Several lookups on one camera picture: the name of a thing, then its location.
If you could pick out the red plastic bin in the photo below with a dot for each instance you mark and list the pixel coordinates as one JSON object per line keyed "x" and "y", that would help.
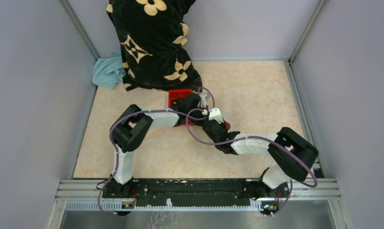
{"x": 178, "y": 94}

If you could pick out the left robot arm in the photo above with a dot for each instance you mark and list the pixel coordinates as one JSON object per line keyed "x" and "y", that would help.
{"x": 130, "y": 129}

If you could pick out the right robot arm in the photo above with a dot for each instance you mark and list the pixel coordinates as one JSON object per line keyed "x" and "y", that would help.
{"x": 294, "y": 156}

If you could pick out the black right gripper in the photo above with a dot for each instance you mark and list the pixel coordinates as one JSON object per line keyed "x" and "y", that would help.
{"x": 223, "y": 125}

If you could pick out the red leather card holder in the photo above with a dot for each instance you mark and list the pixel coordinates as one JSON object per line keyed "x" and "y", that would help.
{"x": 227, "y": 125}

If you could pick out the aluminium frame rail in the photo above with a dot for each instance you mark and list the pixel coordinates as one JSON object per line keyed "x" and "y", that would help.
{"x": 86, "y": 195}

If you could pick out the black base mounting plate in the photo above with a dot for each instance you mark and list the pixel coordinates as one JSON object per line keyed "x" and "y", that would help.
{"x": 240, "y": 187}

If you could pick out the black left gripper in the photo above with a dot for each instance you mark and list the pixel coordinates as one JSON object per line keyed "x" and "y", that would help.
{"x": 200, "y": 123}

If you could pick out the light blue cloth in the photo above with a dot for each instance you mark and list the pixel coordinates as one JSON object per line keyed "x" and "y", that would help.
{"x": 108, "y": 72}

